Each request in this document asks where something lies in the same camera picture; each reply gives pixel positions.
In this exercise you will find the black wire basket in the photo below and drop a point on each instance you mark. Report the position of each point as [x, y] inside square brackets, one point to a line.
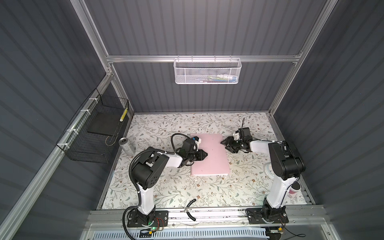
[94, 134]

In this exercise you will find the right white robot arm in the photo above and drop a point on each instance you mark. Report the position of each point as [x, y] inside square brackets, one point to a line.
[287, 165]

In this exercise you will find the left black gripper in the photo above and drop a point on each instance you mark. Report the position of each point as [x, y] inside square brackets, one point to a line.
[200, 152]

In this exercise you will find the pink file folder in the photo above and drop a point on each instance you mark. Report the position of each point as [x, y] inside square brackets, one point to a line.
[216, 163]

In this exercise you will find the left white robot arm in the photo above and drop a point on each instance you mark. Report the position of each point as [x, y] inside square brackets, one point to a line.
[147, 166]

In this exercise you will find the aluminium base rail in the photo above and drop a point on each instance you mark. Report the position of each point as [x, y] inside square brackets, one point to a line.
[220, 216]

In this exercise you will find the white wire mesh basket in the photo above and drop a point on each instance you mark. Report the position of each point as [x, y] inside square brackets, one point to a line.
[207, 71]

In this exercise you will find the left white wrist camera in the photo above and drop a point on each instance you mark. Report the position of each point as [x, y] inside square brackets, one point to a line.
[197, 140]

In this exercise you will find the yellow marker pen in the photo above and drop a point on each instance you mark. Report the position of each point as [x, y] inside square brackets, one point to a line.
[123, 114]

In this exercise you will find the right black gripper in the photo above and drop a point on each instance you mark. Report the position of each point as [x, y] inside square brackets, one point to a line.
[229, 142]

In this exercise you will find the black notebook in basket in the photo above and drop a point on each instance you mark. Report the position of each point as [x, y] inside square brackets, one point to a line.
[105, 124]

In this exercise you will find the silver drink can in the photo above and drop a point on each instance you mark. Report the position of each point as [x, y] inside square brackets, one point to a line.
[127, 146]

